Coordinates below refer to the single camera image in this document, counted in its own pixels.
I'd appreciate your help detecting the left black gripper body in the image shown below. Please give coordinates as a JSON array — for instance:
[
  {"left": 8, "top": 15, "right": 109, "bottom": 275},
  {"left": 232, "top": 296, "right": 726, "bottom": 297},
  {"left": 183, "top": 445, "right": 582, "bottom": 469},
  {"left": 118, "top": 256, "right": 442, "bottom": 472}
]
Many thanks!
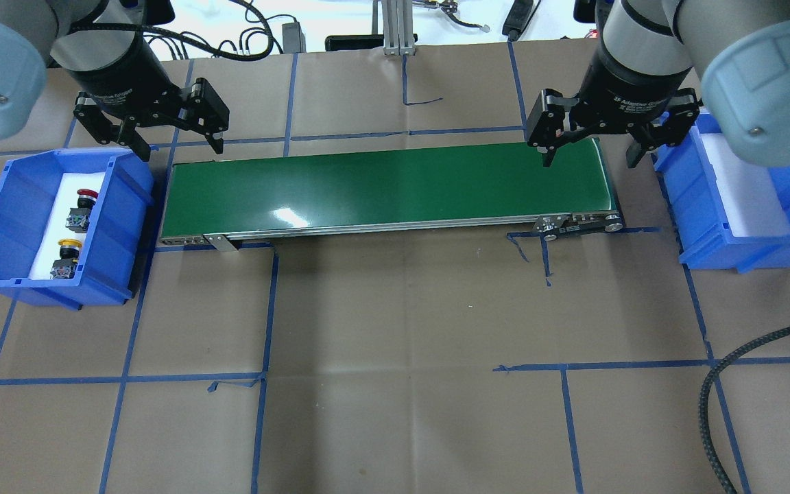
[{"left": 52, "top": 1, "right": 182, "bottom": 126}]

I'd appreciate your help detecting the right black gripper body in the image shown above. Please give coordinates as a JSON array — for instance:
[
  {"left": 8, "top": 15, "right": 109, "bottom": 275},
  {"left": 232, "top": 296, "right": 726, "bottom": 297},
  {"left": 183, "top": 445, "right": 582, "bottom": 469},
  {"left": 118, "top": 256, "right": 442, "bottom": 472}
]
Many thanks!
[{"left": 570, "top": 48, "right": 694, "bottom": 134}]

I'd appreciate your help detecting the red push button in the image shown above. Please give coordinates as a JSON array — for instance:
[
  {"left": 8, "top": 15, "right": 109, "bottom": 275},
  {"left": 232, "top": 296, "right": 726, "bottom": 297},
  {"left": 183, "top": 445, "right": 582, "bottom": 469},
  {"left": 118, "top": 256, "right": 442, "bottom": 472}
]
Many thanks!
[{"left": 65, "top": 188, "right": 99, "bottom": 233}]

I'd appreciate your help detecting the yellow push button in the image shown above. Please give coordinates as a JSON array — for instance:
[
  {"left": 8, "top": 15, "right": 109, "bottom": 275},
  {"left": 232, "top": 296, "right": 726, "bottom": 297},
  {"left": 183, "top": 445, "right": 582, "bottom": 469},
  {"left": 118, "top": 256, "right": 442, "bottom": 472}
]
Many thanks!
[{"left": 49, "top": 238, "right": 84, "bottom": 279}]

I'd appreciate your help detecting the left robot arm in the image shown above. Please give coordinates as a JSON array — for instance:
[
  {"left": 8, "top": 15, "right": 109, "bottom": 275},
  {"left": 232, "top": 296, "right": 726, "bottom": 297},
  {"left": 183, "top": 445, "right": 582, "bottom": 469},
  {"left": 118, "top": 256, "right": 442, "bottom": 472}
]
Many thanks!
[{"left": 0, "top": 1, "right": 229, "bottom": 161}]

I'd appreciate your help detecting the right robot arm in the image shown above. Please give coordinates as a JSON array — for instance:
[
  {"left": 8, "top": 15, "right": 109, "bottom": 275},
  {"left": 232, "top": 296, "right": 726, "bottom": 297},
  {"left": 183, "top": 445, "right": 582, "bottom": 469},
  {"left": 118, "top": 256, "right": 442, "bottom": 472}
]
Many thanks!
[{"left": 525, "top": 1, "right": 790, "bottom": 167}]

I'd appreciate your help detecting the right blue bin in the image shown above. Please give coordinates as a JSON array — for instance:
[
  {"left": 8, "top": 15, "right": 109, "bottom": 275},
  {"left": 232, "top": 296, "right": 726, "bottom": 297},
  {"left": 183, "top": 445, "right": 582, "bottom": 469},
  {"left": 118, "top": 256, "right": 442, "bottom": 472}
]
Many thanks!
[{"left": 654, "top": 113, "right": 790, "bottom": 273}]

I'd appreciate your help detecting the blue bin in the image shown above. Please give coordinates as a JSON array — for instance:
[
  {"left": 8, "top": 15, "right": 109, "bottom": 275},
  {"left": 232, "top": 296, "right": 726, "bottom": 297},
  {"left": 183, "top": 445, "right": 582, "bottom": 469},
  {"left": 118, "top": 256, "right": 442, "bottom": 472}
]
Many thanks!
[
  {"left": 0, "top": 148, "right": 154, "bottom": 310},
  {"left": 654, "top": 113, "right": 790, "bottom": 273}
]

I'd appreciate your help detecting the green conveyor belt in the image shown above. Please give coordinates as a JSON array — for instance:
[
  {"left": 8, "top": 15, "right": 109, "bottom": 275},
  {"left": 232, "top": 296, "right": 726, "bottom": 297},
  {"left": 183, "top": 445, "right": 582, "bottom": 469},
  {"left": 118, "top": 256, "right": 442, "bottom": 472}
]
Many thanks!
[{"left": 160, "top": 139, "right": 626, "bottom": 250}]

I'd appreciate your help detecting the left white foam pad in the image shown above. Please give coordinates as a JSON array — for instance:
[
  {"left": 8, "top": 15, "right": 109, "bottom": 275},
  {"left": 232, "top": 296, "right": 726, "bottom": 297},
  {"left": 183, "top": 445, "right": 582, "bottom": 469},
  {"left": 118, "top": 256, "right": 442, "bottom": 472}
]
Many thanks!
[{"left": 28, "top": 172, "right": 106, "bottom": 279}]

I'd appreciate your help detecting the white foam pad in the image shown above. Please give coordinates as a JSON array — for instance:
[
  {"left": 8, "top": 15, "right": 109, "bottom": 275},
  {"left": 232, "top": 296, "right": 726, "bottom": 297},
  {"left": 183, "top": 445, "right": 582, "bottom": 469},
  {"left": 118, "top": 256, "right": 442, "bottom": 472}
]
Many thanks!
[
  {"left": 700, "top": 132, "right": 790, "bottom": 238},
  {"left": 28, "top": 172, "right": 106, "bottom": 279}
]

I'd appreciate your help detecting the black power adapter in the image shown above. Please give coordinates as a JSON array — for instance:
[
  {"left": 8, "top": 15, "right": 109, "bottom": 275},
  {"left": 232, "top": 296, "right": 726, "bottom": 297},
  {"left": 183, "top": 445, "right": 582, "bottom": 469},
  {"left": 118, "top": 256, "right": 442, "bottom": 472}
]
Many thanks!
[{"left": 281, "top": 21, "right": 307, "bottom": 54}]

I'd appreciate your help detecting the right white foam pad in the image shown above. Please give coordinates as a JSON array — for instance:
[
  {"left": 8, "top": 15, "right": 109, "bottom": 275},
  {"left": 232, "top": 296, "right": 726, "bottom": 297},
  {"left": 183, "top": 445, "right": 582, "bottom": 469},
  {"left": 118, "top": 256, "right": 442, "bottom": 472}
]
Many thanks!
[{"left": 700, "top": 132, "right": 790, "bottom": 238}]

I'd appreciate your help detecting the black handheld device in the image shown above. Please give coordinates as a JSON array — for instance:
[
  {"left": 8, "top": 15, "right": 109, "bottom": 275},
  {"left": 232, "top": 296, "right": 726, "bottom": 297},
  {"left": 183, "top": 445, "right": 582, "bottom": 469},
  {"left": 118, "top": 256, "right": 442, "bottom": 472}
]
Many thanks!
[{"left": 501, "top": 0, "right": 540, "bottom": 42}]

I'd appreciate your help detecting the black flat box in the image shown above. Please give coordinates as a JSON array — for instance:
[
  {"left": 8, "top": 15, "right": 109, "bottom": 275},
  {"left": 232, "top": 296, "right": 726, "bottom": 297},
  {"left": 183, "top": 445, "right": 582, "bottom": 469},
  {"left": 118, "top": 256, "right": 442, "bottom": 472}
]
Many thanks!
[{"left": 324, "top": 34, "right": 385, "bottom": 52}]

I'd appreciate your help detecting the left blue bin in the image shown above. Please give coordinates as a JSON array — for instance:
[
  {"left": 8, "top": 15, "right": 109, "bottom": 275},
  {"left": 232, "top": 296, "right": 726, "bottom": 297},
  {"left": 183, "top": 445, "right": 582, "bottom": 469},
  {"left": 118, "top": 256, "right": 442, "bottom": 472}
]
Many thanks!
[{"left": 0, "top": 148, "right": 154, "bottom": 310}]

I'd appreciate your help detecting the black cable bundle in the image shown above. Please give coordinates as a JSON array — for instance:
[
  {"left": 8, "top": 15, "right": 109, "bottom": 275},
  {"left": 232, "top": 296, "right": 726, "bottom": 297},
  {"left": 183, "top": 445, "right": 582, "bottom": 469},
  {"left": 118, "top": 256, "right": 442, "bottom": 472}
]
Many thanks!
[{"left": 145, "top": 0, "right": 286, "bottom": 62}]

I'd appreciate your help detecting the aluminium profile post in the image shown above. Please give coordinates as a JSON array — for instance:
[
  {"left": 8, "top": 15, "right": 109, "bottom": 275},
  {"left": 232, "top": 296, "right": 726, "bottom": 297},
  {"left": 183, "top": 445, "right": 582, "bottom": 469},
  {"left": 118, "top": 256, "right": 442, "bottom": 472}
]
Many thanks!
[{"left": 377, "top": 0, "right": 416, "bottom": 56}]

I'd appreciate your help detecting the black braided cable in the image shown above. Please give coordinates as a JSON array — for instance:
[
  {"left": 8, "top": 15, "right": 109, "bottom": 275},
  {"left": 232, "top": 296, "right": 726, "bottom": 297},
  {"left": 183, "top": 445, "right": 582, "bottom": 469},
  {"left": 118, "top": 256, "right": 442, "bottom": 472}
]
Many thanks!
[{"left": 701, "top": 314, "right": 790, "bottom": 494}]

